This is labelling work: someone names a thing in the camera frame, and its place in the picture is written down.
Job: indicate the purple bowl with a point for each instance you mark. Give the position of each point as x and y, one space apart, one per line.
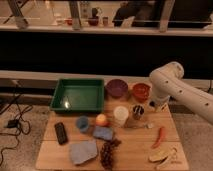
116 88

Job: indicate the green plastic tray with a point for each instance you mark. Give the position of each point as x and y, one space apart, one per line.
78 95

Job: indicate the blue cup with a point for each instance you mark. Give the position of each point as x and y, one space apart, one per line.
82 123

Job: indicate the blue sponge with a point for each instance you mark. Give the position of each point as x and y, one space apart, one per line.
104 133

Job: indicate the red chili pepper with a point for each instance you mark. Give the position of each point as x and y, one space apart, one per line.
161 137

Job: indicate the metal spoon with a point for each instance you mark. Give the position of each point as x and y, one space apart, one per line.
148 126

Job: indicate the grey blue cloth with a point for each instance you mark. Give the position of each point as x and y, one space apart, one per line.
83 151

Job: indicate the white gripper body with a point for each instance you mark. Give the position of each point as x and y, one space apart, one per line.
158 103

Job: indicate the white cup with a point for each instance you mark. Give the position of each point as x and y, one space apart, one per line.
121 115

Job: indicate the orange apple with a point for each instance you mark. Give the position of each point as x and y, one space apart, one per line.
101 120

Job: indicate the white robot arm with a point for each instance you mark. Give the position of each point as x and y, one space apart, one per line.
167 82

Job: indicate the red bowl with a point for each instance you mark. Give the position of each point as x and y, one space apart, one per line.
140 92

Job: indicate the person in dark clothes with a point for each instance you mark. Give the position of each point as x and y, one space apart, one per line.
145 13

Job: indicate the dark metal can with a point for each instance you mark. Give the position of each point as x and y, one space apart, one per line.
138 111

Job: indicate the black remote control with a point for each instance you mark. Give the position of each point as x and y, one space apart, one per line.
61 133

